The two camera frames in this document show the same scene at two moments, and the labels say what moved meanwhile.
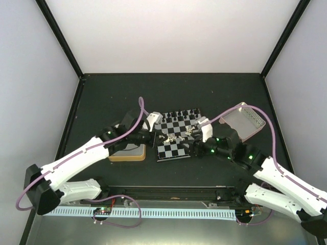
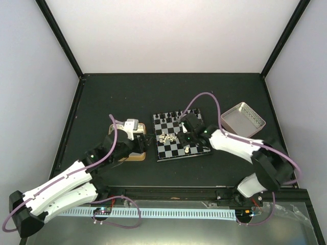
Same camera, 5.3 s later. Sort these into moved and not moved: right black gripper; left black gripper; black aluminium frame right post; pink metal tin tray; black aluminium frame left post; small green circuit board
Moved: left black gripper; right black gripper
Not moved: small green circuit board; black aluminium frame left post; black aluminium frame right post; pink metal tin tray
